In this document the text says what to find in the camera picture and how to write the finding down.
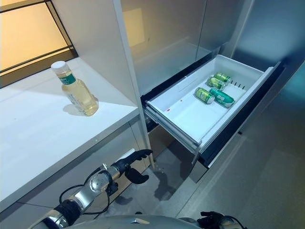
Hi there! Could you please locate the black framed window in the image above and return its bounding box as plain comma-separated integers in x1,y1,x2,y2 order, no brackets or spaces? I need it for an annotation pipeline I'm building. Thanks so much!
0,0,79,74

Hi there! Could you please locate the white counter cabinet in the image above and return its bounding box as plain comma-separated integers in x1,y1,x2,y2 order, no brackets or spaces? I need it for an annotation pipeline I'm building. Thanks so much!
0,56,153,229

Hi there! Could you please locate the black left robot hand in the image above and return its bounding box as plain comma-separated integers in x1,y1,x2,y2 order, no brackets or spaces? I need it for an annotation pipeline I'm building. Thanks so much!
113,149,153,185

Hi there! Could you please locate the white fridge drawer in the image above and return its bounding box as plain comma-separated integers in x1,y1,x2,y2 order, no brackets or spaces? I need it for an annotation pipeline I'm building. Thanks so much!
140,54,286,184

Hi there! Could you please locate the stainless steel fridge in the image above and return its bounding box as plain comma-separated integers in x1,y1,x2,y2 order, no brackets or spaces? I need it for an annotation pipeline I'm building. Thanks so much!
120,0,305,184

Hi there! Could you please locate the dark green beverage can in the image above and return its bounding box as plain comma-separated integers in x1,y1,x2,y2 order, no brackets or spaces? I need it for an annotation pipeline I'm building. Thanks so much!
209,87,236,108

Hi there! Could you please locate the silver robot torso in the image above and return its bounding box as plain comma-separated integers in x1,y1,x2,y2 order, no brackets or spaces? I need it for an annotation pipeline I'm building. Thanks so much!
88,214,198,229

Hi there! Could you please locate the clear yellow drink bottle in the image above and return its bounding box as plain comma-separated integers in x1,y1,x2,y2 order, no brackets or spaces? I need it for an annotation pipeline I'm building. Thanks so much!
51,61,100,117

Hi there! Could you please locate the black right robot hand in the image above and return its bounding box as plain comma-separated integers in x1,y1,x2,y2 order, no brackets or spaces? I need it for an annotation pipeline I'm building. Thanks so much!
196,211,226,229

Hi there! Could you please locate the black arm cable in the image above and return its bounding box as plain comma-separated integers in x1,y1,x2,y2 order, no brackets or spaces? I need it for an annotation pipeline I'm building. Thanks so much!
58,167,119,215

